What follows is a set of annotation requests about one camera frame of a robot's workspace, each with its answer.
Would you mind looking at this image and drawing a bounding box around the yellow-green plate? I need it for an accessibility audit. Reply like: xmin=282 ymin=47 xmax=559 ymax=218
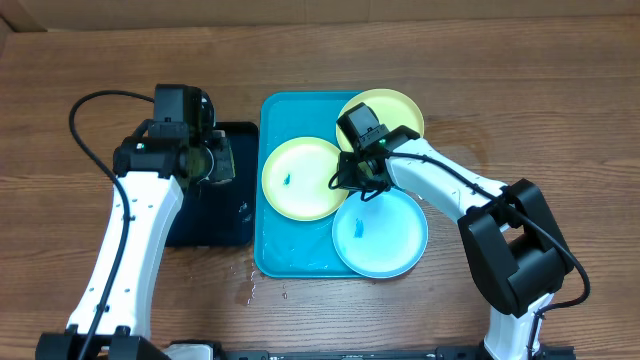
xmin=339 ymin=89 xmax=425 ymax=137
xmin=261 ymin=137 xmax=349 ymax=221

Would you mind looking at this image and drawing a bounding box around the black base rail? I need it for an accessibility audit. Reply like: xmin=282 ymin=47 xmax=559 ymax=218
xmin=219 ymin=344 xmax=577 ymax=360

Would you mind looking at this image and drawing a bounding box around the green and tan sponge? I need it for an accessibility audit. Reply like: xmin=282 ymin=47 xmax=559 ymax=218
xmin=210 ymin=130 xmax=235 ymax=183

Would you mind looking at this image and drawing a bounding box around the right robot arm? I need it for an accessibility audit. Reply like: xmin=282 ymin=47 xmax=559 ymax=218
xmin=329 ymin=103 xmax=577 ymax=359

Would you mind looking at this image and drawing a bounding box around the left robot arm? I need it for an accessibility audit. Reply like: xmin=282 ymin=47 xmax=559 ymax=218
xmin=35 ymin=84 xmax=235 ymax=360

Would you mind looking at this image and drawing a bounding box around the teal plastic serving tray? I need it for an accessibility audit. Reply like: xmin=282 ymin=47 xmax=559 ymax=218
xmin=254 ymin=91 xmax=359 ymax=279

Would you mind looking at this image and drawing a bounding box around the light blue plate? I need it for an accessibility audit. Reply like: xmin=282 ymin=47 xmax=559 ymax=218
xmin=332 ymin=189 xmax=428 ymax=279

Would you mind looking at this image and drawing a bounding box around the black plastic tray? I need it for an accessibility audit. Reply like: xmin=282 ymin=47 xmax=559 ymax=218
xmin=166 ymin=122 xmax=259 ymax=248

